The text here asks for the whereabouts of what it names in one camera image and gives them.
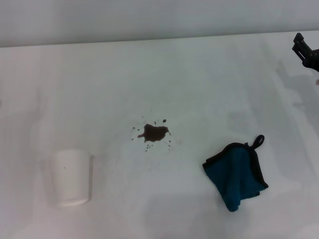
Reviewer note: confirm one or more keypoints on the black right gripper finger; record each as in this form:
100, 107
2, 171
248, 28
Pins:
300, 43

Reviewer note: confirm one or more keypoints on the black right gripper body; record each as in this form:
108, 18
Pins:
313, 61

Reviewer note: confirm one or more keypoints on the blue rag with black edge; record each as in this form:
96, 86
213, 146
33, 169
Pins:
234, 174

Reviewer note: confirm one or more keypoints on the white paper cup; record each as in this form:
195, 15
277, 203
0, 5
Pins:
71, 176

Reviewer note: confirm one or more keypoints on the black liquid stain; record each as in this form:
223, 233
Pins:
154, 132

